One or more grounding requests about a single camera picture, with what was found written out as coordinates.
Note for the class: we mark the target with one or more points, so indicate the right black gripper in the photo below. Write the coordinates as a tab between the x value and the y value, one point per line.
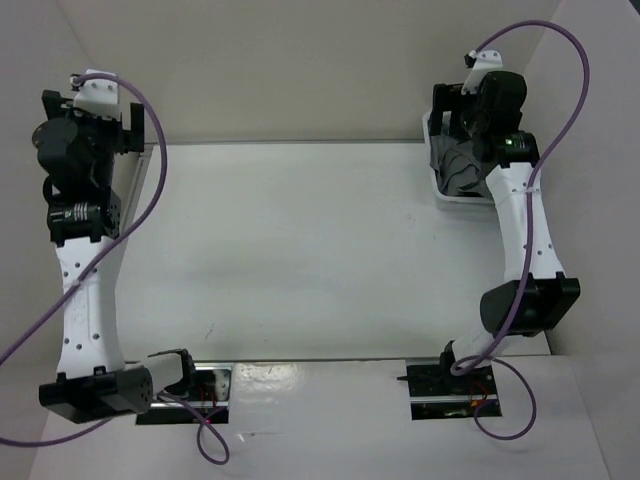
446	97

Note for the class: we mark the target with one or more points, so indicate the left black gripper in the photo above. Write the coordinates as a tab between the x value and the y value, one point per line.
131	139

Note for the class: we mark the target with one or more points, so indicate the grey pleated skirt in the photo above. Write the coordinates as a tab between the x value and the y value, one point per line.
458	172

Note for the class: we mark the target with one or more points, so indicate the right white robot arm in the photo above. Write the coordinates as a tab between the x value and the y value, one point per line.
536	292

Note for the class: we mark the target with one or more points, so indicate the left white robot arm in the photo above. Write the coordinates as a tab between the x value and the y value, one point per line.
93	381

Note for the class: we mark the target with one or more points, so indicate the white plastic laundry basket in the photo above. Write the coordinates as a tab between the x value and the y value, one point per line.
444	202

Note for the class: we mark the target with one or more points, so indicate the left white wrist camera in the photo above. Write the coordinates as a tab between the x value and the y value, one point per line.
97	92

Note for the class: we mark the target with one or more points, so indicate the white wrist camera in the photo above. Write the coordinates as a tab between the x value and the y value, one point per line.
97	92
479	64

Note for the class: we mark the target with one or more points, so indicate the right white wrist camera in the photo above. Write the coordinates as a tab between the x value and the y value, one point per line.
479	64

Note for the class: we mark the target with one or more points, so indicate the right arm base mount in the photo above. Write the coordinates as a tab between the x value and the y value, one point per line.
436	395

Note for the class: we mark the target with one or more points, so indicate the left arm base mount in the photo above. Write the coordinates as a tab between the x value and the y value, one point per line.
209	396

